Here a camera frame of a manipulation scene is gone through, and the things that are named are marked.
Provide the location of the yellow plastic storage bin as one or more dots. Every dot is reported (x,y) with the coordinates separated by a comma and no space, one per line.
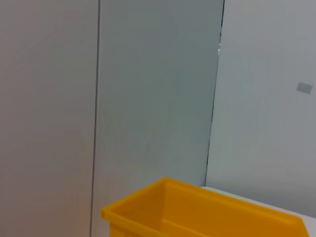
(197,217)

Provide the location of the grey wall sticker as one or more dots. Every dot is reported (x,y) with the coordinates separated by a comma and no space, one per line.
(304,88)

